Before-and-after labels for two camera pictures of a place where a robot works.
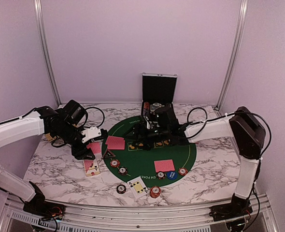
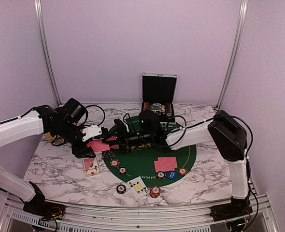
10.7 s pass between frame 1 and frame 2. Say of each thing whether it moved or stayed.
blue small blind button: stayed
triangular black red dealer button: stayed
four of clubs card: stayed
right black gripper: moved
